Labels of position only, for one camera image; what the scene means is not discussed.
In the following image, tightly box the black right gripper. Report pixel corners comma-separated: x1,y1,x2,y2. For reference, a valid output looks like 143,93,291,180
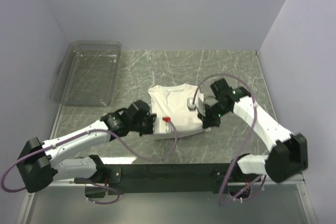
198,101,230,129

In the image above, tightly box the white t-shirt red print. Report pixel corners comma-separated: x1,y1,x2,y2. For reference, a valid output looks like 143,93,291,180
148,83,211,140

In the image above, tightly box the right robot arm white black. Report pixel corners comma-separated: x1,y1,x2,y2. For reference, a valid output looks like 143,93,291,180
187,79,308,183

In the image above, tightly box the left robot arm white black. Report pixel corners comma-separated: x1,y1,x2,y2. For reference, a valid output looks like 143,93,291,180
16,100,157,193

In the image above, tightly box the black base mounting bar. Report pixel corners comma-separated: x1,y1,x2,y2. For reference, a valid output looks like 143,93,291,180
73,154,258,198

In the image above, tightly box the clear plastic bin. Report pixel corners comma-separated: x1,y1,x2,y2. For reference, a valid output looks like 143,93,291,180
50,40,122,107

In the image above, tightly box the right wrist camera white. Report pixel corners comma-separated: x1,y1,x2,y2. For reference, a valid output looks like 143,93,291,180
187,92,205,115

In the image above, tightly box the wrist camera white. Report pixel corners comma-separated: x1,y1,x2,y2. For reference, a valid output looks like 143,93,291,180
153,116,173,135
187,92,205,115

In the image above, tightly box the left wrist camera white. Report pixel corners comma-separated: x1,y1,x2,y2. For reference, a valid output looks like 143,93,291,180
153,116,173,135

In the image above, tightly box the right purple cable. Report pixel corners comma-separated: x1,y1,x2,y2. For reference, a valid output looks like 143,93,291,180
193,73,266,206

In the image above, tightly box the aluminium frame rail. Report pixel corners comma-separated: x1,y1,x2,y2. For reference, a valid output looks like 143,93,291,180
23,50,316,223

